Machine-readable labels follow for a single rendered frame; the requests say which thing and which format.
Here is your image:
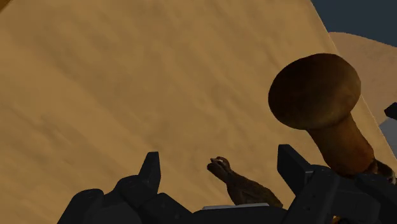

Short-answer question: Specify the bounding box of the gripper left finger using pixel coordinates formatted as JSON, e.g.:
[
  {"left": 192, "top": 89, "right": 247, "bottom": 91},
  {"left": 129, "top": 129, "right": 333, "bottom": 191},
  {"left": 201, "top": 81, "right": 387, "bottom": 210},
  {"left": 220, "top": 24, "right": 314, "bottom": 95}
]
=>
[{"left": 57, "top": 151, "right": 193, "bottom": 224}]

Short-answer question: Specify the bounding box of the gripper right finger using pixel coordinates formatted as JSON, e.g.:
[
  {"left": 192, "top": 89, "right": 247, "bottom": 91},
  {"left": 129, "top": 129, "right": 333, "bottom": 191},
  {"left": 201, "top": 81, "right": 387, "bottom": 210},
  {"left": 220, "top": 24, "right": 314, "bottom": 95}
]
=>
[{"left": 277, "top": 144, "right": 397, "bottom": 224}]

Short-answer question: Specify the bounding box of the brown bird figure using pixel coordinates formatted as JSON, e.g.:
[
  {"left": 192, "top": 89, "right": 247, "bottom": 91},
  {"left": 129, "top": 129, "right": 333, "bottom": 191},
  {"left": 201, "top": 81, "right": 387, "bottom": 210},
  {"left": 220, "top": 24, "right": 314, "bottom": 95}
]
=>
[{"left": 206, "top": 156, "right": 284, "bottom": 208}]

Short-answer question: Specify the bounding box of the tan wooden table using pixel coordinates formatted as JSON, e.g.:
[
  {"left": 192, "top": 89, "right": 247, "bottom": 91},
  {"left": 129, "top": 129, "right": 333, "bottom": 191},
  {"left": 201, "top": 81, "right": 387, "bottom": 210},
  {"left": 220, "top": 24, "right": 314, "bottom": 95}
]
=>
[{"left": 0, "top": 0, "right": 397, "bottom": 224}]

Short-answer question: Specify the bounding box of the brown mushroom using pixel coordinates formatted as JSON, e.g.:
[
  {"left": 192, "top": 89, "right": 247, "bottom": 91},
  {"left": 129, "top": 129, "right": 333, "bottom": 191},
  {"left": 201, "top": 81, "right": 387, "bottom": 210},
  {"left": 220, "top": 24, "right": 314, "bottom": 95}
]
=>
[{"left": 268, "top": 53, "right": 397, "bottom": 185}]

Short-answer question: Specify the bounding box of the small black block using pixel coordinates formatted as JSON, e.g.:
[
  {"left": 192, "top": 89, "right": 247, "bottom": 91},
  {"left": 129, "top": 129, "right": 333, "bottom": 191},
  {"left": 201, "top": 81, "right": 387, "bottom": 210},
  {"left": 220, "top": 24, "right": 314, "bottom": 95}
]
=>
[{"left": 384, "top": 102, "right": 397, "bottom": 121}]

